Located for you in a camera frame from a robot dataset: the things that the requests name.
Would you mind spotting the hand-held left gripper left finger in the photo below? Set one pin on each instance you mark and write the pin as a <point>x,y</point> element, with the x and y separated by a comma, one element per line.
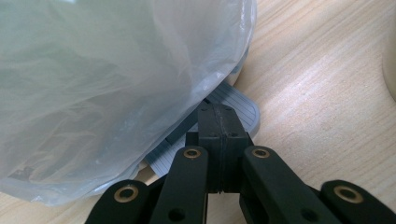
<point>211,133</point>

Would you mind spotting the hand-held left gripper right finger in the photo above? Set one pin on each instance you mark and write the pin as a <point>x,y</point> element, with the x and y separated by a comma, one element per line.
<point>232,137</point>

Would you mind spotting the white plastic trash bag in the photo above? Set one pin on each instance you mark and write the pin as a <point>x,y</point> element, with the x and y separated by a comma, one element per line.
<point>109,87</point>

